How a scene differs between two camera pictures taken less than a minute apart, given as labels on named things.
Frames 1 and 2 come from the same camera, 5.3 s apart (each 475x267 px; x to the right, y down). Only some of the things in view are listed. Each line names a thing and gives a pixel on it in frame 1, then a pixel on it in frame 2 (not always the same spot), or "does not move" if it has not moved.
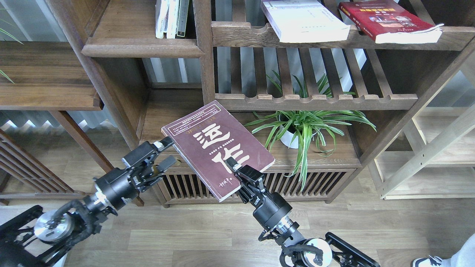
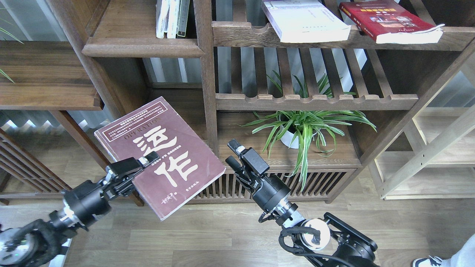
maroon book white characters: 205,138 → 187,164
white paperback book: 294,21 does not move
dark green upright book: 183,15 does not move
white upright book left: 161,7 does not move
